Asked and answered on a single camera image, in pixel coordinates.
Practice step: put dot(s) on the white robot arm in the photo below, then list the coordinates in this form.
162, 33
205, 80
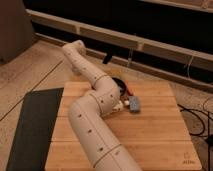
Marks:
104, 151

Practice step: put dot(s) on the dark round bowl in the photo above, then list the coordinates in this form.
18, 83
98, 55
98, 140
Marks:
122, 86

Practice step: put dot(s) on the wooden table top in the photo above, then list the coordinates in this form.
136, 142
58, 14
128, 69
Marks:
157, 137

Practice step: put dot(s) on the black floor mat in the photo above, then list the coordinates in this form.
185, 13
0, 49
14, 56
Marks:
34, 130

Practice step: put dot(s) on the brown cabinet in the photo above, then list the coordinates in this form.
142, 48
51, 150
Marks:
16, 30

